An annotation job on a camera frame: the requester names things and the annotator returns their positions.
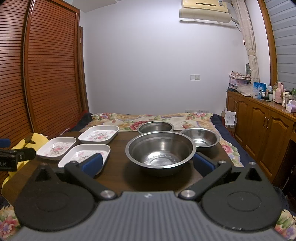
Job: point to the large steel bowl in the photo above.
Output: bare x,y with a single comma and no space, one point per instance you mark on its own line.
162,150

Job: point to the white paper bag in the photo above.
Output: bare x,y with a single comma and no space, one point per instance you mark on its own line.
230,118

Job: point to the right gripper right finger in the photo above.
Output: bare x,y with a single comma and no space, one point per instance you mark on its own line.
213,173

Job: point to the floral bed blanket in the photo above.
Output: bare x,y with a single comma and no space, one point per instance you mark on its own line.
285,226

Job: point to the wall air conditioner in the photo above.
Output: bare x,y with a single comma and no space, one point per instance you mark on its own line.
208,10

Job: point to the folded fabric pile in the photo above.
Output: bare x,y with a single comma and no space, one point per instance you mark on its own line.
237,79

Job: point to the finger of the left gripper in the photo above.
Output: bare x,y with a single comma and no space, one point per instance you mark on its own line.
25,154
5,143

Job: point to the floral square plate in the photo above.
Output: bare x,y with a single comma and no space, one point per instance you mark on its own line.
81,152
99,135
56,148

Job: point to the wall power outlet strip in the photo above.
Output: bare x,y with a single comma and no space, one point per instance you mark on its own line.
196,111

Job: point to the beige curtain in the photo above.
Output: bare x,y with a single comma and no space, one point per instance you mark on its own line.
248,37

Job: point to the small steel bowl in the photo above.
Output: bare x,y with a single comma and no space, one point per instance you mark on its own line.
202,137

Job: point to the wooden louvered wardrobe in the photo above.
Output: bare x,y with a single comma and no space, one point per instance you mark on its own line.
41,86

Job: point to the wooden sideboard cabinet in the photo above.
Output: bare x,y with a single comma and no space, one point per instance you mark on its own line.
266,131

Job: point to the blue picture card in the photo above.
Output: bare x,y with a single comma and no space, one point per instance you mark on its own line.
258,85

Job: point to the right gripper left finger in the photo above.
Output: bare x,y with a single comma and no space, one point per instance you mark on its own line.
82,174

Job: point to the pink thermos jug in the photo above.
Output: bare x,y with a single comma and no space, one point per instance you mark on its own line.
278,93

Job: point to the medium steel bowl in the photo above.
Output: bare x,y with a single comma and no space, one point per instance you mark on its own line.
155,126

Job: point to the wall light switch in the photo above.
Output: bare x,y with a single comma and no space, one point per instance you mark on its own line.
195,77

